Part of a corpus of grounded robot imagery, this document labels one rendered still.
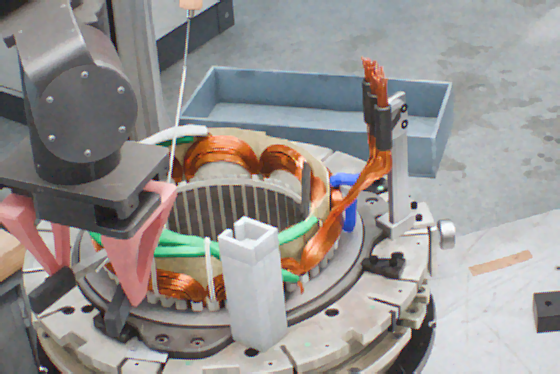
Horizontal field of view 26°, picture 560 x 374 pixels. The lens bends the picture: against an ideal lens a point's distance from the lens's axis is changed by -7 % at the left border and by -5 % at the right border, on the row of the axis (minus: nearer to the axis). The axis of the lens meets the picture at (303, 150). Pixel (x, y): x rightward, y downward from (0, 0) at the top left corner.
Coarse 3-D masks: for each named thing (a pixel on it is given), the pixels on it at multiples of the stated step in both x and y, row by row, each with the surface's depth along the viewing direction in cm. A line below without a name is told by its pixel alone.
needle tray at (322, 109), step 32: (192, 96) 125; (224, 96) 131; (256, 96) 130; (288, 96) 129; (320, 96) 128; (352, 96) 127; (416, 96) 125; (448, 96) 121; (256, 128) 120; (288, 128) 119; (320, 128) 118; (352, 128) 125; (416, 128) 124; (448, 128) 123; (416, 160) 117
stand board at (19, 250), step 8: (0, 232) 106; (0, 240) 105; (8, 240) 105; (16, 240) 105; (0, 248) 104; (8, 248) 104; (16, 248) 104; (24, 248) 105; (0, 256) 103; (8, 256) 104; (16, 256) 104; (24, 256) 105; (0, 264) 103; (8, 264) 104; (16, 264) 105; (0, 272) 103; (8, 272) 104; (0, 280) 103
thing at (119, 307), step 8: (120, 288) 79; (120, 296) 78; (112, 304) 78; (120, 304) 78; (128, 304) 79; (112, 312) 77; (120, 312) 78; (128, 312) 79; (104, 320) 77; (112, 320) 77; (120, 320) 78; (112, 328) 77; (120, 328) 78
